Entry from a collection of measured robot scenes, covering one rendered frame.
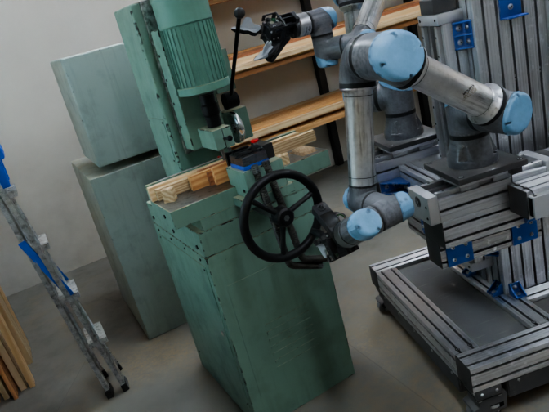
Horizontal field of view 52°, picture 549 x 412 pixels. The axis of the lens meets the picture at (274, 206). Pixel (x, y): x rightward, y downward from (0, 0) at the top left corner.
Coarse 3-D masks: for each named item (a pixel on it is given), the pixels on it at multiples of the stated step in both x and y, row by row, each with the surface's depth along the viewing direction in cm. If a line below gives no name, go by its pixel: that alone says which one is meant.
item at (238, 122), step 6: (228, 114) 206; (234, 114) 204; (234, 120) 203; (240, 120) 203; (234, 126) 205; (240, 126) 203; (234, 132) 208; (240, 132) 203; (234, 138) 210; (240, 138) 205
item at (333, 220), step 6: (318, 204) 159; (324, 204) 160; (312, 210) 160; (318, 210) 158; (324, 210) 158; (330, 210) 159; (318, 216) 158; (324, 216) 157; (330, 216) 157; (336, 216) 157; (324, 222) 156; (330, 222) 156; (336, 222) 156; (324, 228) 157; (330, 228) 154; (330, 234) 155
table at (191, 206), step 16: (304, 160) 191; (320, 160) 194; (192, 192) 185; (208, 192) 181; (224, 192) 178; (272, 192) 176; (288, 192) 179; (160, 208) 180; (176, 208) 173; (192, 208) 174; (208, 208) 177; (224, 208) 179; (176, 224) 173
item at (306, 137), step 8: (296, 136) 207; (304, 136) 207; (312, 136) 209; (280, 144) 203; (288, 144) 204; (296, 144) 206; (304, 144) 208; (280, 152) 203; (168, 184) 187; (176, 184) 186; (184, 184) 188; (160, 192) 184; (176, 192) 187; (160, 200) 185
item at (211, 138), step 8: (200, 128) 195; (208, 128) 191; (216, 128) 187; (224, 128) 187; (200, 136) 196; (208, 136) 189; (216, 136) 186; (224, 136) 187; (232, 136) 189; (208, 144) 192; (216, 144) 186; (224, 144) 188; (232, 144) 189
